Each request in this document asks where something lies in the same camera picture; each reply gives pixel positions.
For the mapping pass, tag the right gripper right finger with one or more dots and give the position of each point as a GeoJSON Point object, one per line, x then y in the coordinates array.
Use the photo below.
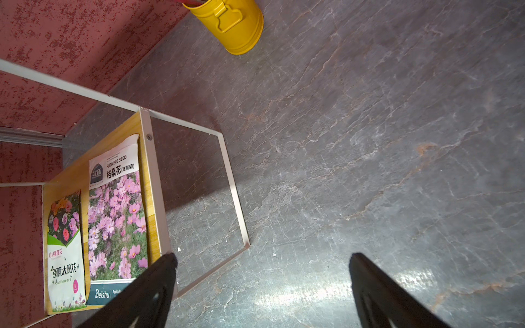
{"type": "Point", "coordinates": [381, 302]}

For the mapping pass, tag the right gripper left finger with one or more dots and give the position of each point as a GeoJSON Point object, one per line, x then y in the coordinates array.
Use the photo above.
{"type": "Point", "coordinates": [145, 302]}

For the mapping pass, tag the pink flower seed bag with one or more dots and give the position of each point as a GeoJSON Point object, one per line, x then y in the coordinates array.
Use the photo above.
{"type": "Point", "coordinates": [117, 227]}

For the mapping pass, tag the white sunflower seed bag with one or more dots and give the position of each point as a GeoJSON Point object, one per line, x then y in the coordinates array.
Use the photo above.
{"type": "Point", "coordinates": [66, 280]}

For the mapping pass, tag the yellow metal pencil cup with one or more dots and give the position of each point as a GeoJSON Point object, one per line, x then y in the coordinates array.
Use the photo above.
{"type": "Point", "coordinates": [237, 24]}

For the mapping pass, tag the wooden shelf white metal frame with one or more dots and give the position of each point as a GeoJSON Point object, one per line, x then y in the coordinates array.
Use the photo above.
{"type": "Point", "coordinates": [23, 257]}

